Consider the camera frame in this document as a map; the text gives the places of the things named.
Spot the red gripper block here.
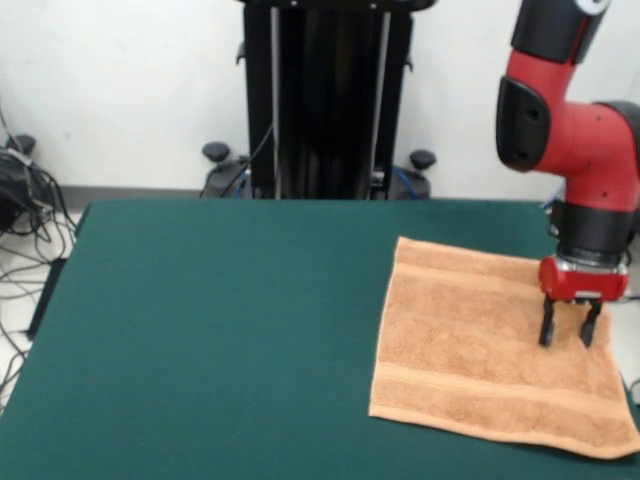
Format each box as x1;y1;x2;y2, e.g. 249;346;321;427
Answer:
538;255;630;349

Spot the tan terry towel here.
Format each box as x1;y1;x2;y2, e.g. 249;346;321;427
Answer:
368;236;640;461

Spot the dark green tablecloth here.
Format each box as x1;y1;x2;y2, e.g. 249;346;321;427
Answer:
0;198;640;480

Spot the black caster base leg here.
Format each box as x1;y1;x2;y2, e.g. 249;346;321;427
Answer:
0;133;37;234

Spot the blue cable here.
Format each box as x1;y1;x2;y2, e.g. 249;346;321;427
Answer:
392;167;419;197

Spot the black pedestal base leg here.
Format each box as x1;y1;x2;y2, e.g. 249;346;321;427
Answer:
393;148;438;200
199;141;251;200

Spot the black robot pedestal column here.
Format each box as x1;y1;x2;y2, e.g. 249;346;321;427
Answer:
234;0;417;201

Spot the black pedestal cable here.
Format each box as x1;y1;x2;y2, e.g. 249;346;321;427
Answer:
219;122;276;199

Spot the tangle of black cables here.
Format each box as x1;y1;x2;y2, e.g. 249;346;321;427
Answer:
0;99;81;416

